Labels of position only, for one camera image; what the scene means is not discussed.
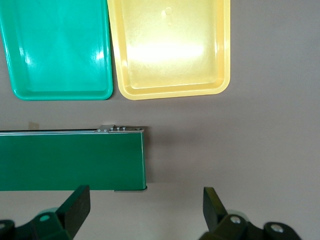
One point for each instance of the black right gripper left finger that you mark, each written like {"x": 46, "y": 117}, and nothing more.
{"x": 70, "y": 215}

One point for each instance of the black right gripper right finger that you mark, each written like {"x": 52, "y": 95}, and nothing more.
{"x": 215, "y": 220}

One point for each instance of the green conveyor belt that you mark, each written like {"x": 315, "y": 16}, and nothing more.
{"x": 70, "y": 162}

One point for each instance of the brown tape piece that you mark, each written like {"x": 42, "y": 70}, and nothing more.
{"x": 33, "y": 125}

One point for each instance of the green plastic tray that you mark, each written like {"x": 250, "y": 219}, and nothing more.
{"x": 57, "y": 50}

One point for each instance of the yellow plastic tray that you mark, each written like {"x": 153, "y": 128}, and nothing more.
{"x": 172, "y": 50}

